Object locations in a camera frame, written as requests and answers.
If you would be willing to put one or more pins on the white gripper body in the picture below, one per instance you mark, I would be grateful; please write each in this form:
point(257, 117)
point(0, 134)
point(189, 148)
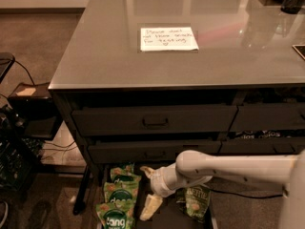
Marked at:
point(157, 181)

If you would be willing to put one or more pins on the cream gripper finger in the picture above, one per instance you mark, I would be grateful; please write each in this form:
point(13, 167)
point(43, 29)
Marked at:
point(152, 204)
point(148, 171)

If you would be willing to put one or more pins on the green dang chip bag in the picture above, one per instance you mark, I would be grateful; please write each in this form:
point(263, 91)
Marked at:
point(121, 191)
point(129, 167)
point(117, 215)
point(118, 175)

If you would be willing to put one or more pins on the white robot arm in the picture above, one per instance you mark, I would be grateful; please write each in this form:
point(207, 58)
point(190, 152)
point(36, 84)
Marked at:
point(191, 168)

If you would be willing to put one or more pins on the middle left drawer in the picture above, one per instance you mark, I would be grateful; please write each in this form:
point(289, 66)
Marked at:
point(117, 152)

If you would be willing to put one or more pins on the front green Kettle chip bag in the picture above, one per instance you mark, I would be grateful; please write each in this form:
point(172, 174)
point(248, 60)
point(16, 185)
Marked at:
point(194, 201)

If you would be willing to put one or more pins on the top left drawer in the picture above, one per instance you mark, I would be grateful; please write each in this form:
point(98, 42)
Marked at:
point(148, 120)

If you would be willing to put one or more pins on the dark snack bags in drawer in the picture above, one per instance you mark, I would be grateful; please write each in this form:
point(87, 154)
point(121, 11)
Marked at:
point(266, 134)

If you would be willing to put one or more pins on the top right drawer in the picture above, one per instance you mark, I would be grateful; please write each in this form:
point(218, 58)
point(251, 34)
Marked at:
point(275, 116)

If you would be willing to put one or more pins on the middle right drawer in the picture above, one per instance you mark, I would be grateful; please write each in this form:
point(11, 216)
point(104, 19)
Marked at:
point(263, 146)

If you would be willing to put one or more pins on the dark cabinet with glass top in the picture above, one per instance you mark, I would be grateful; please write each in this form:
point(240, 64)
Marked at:
point(245, 56)

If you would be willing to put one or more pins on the dark crate on floor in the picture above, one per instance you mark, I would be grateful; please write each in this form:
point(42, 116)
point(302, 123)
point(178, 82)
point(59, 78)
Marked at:
point(16, 162)

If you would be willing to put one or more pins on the black box with label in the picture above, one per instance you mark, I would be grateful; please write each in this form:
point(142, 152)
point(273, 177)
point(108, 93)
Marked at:
point(35, 104)

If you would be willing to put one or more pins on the white handwritten paper note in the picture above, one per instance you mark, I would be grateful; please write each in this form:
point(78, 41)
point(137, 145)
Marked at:
point(167, 39)

